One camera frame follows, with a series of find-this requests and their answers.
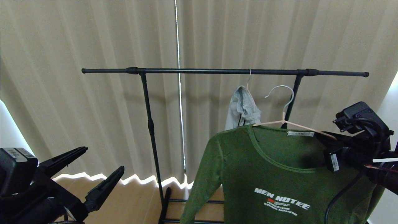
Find beige curtain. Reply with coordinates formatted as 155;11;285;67
0;0;398;190

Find green garment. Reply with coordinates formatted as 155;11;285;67
180;124;386;224

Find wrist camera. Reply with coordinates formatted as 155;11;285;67
333;101;395;138
0;147;39;197

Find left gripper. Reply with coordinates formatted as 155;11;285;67
0;146;125;224

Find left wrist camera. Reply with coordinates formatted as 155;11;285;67
0;147;39;197

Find black clothes rack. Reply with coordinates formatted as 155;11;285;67
81;67;370;224

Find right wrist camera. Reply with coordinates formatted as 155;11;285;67
333;101;395;138

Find pale grey shorts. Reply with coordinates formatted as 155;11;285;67
224;86;262;131

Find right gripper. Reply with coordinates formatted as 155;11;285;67
323;146;391;174

